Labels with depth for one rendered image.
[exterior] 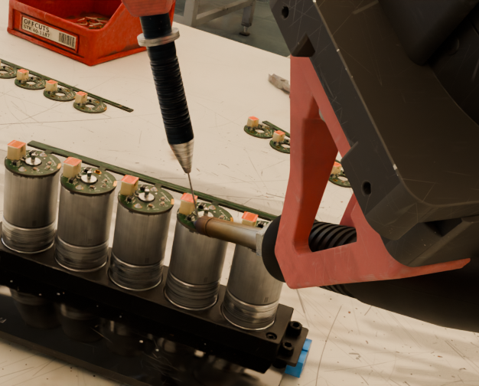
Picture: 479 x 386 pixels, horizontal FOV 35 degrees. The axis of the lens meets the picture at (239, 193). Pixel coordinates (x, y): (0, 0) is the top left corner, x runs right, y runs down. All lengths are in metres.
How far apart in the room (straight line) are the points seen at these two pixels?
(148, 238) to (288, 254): 0.11
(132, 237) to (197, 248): 0.03
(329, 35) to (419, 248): 0.05
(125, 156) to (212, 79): 0.19
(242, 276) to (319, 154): 0.12
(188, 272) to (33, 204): 0.08
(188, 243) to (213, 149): 0.22
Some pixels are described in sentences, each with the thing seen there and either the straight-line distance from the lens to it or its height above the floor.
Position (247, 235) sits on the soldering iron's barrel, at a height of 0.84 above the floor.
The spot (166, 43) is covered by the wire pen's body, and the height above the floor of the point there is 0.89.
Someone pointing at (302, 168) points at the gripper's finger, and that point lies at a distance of 0.21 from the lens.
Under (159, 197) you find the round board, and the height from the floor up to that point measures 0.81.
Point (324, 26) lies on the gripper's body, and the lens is 0.16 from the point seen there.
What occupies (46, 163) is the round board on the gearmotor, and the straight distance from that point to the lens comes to 0.36.
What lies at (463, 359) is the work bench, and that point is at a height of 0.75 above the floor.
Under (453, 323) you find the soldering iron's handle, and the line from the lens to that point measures 0.20.
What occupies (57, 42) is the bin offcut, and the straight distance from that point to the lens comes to 0.68.
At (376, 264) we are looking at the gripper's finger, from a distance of 0.18.
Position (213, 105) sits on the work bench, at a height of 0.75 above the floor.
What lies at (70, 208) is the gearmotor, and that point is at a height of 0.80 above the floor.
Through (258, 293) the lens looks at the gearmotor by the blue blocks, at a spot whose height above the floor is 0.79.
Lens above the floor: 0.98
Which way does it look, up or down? 27 degrees down
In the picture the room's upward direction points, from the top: 12 degrees clockwise
